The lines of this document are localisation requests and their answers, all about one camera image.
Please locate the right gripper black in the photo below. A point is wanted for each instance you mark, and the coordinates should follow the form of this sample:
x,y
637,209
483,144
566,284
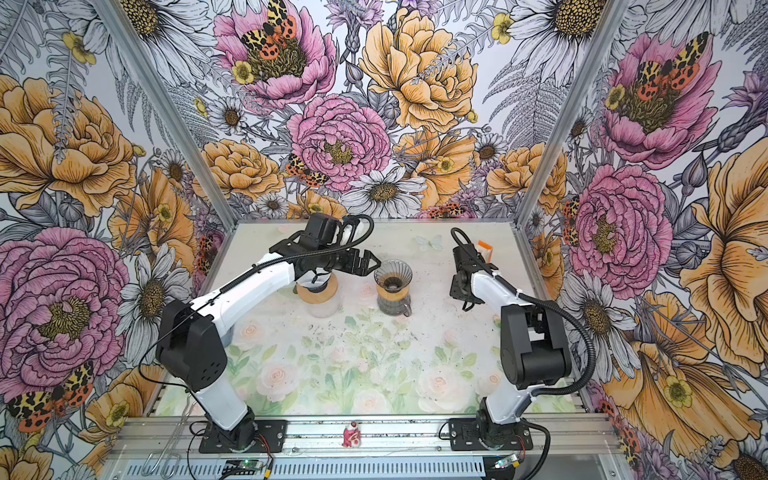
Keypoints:
x,y
454,293

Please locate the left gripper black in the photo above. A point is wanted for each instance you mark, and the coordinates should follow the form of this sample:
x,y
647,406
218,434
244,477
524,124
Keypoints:
x,y
363,269

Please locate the grey ribbed glass dripper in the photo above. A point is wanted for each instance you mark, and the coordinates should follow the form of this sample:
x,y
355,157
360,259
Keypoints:
x,y
393,276

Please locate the orange coffee filter pack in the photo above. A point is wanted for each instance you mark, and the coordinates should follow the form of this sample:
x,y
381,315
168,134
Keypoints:
x,y
485,250

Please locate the white paper coffee filter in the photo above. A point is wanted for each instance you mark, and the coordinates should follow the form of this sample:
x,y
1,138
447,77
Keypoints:
x,y
314,281

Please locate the wooden dripper ring stand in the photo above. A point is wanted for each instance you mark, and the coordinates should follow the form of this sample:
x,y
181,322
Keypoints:
x,y
318,294

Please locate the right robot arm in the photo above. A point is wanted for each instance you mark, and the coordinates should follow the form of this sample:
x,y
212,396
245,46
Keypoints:
x,y
533,352

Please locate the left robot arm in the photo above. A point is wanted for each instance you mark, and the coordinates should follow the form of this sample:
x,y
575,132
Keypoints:
x,y
190,344

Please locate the pink small figurine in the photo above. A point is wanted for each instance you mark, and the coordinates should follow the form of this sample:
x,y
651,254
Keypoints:
x,y
351,435

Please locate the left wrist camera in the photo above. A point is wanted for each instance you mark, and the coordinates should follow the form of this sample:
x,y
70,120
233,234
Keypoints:
x,y
320,232

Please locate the clear glass carafe wooden handle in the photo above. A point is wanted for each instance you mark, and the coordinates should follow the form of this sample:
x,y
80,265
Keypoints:
x,y
325,309

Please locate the aluminium front rail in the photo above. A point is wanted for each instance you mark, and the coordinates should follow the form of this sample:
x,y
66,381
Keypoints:
x,y
551,446

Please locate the aluminium corner post right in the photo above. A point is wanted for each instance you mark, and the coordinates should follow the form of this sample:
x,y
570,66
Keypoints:
x,y
599,48

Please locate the aluminium corner post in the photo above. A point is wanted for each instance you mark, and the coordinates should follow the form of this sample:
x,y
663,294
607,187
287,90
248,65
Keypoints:
x,y
599,48
138,60

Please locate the aluminium corner post left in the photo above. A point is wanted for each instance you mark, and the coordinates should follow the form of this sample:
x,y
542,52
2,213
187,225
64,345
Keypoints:
x,y
138,60

